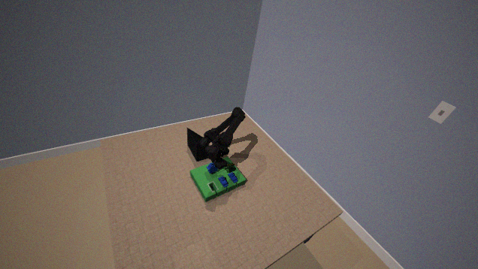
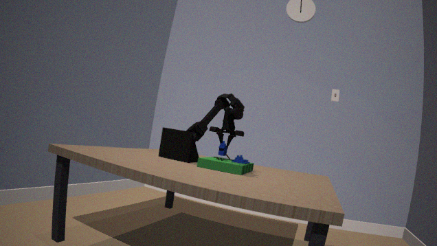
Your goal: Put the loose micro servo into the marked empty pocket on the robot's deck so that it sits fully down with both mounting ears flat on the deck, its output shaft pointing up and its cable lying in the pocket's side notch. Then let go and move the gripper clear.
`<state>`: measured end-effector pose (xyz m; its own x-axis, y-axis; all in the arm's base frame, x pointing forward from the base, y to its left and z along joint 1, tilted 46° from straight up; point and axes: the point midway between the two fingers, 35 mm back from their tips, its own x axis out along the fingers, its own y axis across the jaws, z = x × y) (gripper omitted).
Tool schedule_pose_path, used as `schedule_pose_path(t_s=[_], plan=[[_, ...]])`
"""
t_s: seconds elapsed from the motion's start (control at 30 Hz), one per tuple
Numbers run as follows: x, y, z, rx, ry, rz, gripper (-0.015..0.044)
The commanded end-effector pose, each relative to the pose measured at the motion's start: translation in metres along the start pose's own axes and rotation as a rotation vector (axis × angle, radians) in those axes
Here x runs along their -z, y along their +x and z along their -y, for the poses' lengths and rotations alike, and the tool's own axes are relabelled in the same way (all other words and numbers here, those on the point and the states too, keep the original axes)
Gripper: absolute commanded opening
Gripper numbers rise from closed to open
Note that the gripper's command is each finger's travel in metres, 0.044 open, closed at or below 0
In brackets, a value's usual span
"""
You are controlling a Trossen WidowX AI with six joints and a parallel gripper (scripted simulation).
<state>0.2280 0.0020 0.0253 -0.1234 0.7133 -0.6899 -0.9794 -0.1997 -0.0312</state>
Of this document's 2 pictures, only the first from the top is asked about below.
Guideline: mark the green flat panel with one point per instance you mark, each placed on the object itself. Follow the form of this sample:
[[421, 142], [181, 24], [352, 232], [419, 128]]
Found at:
[[219, 182]]

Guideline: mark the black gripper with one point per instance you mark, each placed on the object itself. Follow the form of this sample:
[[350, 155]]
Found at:
[[218, 162]]

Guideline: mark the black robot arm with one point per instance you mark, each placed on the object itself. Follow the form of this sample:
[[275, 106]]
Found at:
[[223, 140]]

